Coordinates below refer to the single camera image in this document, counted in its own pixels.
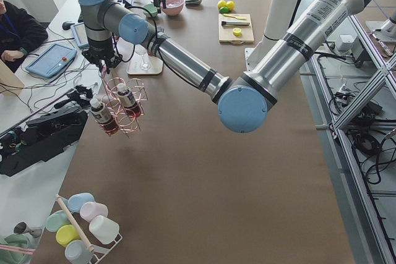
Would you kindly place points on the seated person dark jacket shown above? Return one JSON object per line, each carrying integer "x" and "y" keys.
{"x": 21, "y": 34}

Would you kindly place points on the pink bowl with ice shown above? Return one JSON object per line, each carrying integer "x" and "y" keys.
{"x": 173, "y": 7}

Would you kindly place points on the steel muddler black tip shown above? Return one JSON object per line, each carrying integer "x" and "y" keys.
{"x": 226, "y": 23}

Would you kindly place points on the wooden cutting board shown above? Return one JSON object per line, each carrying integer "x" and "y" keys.
{"x": 225, "y": 34}

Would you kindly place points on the tea bottle middle basket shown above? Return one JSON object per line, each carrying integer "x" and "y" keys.
{"x": 128, "y": 101}

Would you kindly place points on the grey plastic cup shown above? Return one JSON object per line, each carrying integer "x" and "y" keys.
{"x": 77, "y": 253}

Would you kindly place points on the blue teach pendant tablet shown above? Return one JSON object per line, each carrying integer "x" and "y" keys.
{"x": 52, "y": 61}

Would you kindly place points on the white plastic cup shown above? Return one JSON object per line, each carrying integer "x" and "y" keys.
{"x": 104, "y": 229}

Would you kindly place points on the half lemon slice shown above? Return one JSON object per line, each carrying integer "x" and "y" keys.
{"x": 237, "y": 32}

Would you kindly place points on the black equipment case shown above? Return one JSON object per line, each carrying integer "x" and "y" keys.
{"x": 44, "y": 138}

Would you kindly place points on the yellow lemon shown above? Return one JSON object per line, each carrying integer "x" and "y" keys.
{"x": 221, "y": 3}

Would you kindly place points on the clear wine glass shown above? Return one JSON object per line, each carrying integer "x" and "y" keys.
{"x": 144, "y": 64}

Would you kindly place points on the black computer mouse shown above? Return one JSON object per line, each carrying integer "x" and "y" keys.
{"x": 67, "y": 25}

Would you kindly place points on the cream serving tray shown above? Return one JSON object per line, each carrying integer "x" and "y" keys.
{"x": 155, "y": 66}

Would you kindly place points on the green plastic cup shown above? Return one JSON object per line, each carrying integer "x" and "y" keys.
{"x": 56, "y": 220}

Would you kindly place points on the copper wire bottle basket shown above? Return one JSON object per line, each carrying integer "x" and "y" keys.
{"x": 108, "y": 96}

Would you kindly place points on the yellow plastic cup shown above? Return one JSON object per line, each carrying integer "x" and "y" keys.
{"x": 66, "y": 234}

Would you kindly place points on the white cup rack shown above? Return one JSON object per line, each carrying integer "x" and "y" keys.
{"x": 100, "y": 251}

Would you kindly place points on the green ceramic bowl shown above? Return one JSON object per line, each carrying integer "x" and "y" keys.
{"x": 150, "y": 10}

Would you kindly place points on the blue plastic cup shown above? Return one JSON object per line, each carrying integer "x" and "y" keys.
{"x": 76, "y": 201}

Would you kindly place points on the pink plastic cup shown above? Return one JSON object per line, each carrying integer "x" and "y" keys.
{"x": 90, "y": 210}

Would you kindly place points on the tea bottle front left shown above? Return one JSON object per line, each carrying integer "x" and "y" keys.
{"x": 103, "y": 116}

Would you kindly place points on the yellow plastic knife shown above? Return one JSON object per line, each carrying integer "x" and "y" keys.
{"x": 234, "y": 16}

